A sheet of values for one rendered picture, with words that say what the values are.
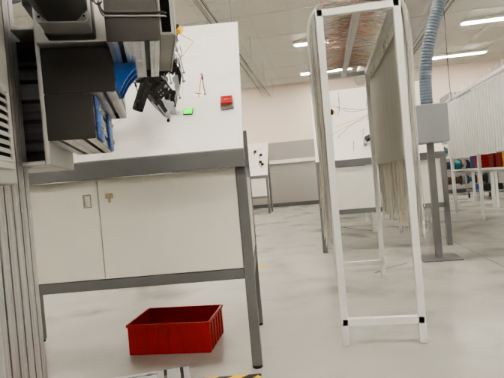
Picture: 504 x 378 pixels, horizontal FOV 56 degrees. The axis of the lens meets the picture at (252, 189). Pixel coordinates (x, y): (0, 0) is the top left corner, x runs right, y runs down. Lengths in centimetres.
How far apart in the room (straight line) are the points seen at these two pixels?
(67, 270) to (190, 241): 50
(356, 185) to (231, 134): 281
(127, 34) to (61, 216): 125
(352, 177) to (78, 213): 308
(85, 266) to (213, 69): 105
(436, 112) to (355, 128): 116
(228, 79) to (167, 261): 86
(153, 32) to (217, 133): 107
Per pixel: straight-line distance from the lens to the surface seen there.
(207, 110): 204
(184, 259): 191
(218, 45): 248
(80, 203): 199
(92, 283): 202
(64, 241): 203
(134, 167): 188
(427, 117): 395
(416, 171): 214
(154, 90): 185
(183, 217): 189
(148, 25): 88
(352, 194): 458
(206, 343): 221
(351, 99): 522
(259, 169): 1083
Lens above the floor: 74
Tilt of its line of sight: 1 degrees down
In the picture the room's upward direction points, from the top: 5 degrees counter-clockwise
